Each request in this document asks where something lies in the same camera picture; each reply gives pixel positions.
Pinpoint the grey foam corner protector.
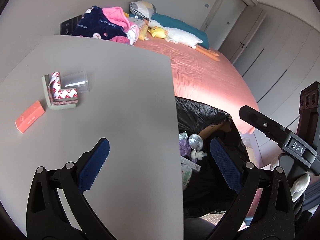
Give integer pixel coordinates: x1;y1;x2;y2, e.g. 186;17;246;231
41;72;78;110

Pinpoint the clear plastic cup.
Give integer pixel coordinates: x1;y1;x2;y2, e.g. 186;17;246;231
61;71;89;93

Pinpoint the teal pillow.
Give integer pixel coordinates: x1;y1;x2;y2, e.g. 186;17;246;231
151;13;209;49

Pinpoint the white carton box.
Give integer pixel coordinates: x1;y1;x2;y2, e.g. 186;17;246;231
180;156;201;172

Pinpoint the orange pink small box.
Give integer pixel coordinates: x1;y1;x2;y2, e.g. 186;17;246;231
15;100;45;134

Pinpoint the pink bed sheet mattress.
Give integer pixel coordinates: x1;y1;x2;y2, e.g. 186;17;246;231
135;38;259;134

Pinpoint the checkered grey pillow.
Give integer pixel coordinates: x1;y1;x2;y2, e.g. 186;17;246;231
129;1;156;20

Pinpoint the white AD drink bottle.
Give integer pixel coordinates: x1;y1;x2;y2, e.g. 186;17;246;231
181;164;192;190

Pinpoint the navy pink blanket pile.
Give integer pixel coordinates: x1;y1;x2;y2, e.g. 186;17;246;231
72;5;140;46

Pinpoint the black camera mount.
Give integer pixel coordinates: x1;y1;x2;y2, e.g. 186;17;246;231
297;81;319;148

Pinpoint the door with black handle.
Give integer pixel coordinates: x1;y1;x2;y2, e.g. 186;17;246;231
219;5;267;64

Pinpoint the white goose plush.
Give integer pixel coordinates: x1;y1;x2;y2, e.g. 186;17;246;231
148;20;220;62

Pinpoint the silver printed snack wrapper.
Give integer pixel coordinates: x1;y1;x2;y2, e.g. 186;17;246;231
178;131;188;141

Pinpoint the round foil tray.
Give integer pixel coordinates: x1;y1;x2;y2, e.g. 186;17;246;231
188;134;203;151

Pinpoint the purple knotted plastic bag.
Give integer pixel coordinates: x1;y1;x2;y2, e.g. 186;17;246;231
179;139;191;157

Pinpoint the black wall switch panel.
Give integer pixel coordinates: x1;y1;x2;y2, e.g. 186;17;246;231
60;15;82;36

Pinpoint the black lined trash bin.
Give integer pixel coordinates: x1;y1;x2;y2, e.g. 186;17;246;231
175;97;249;218

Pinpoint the yellow duck plush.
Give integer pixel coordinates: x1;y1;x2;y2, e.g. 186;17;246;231
149;27;168;39

